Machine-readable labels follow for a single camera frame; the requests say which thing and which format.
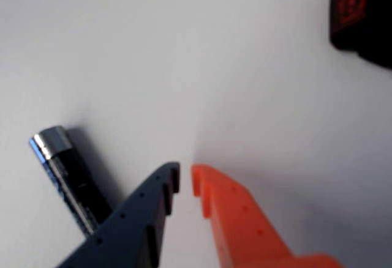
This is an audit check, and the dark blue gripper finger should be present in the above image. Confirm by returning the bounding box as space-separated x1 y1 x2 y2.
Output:
58 162 181 268

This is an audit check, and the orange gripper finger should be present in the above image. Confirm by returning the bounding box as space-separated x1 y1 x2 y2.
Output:
190 163 343 268

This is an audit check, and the black AA battery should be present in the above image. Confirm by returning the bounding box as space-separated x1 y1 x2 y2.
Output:
29 125 113 237

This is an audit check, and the black ring strap red print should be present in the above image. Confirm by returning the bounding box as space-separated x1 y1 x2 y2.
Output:
329 0 392 76

